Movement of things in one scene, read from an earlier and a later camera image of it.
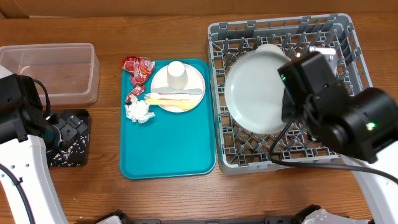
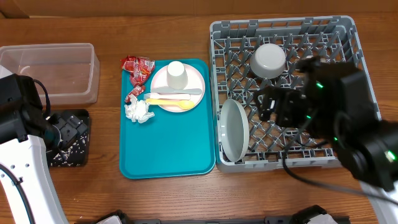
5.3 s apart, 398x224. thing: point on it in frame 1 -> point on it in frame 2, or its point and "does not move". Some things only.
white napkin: [138, 110] does not move
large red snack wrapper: [140, 68] does not move
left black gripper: [70, 126] does not move
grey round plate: [254, 93] -> [234, 130]
